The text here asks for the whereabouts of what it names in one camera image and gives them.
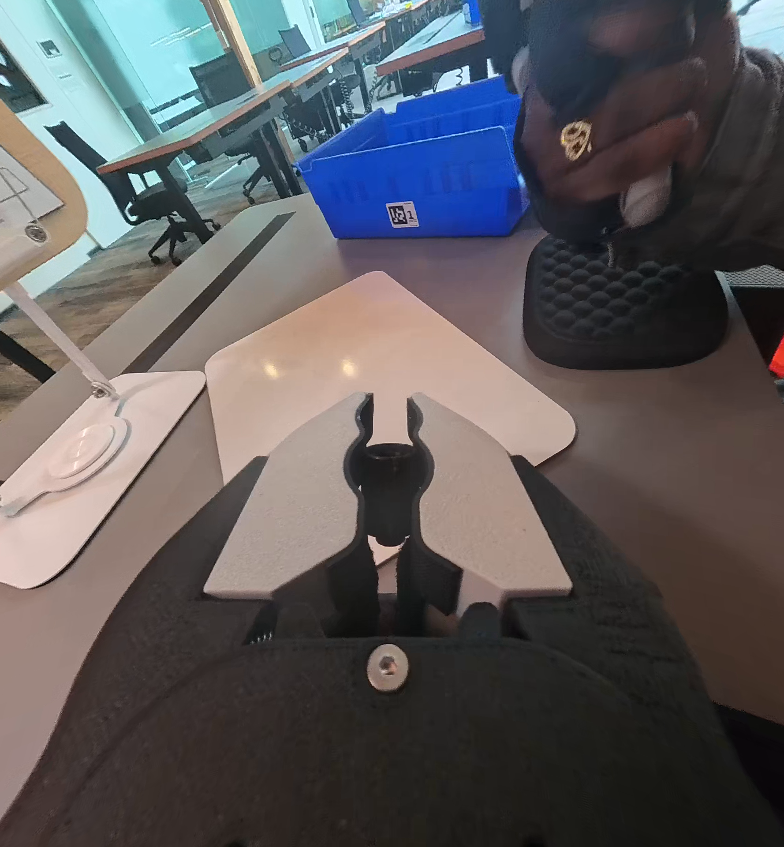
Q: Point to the wood-edged office desk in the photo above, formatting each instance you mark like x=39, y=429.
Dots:
x=200, y=129
x=425, y=43

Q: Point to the small white whiteboard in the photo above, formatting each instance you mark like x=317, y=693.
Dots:
x=365, y=331

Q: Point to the blue plastic bin white tag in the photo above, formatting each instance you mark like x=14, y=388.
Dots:
x=431, y=172

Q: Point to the wooden sign stand white base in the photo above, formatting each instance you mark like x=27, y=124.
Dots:
x=140, y=410

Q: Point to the black honeycomb armrest pad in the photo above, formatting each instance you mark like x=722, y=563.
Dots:
x=603, y=311

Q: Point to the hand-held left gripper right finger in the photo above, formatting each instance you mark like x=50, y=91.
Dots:
x=491, y=523

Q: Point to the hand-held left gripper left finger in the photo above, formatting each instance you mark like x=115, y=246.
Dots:
x=286, y=516

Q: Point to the black marker cap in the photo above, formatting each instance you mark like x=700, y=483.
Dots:
x=392, y=489

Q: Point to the printed instruction sheet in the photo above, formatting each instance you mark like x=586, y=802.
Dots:
x=2, y=185

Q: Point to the black office chair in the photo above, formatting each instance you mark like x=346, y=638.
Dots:
x=114, y=185

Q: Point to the person's right hand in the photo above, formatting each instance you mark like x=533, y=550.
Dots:
x=643, y=119

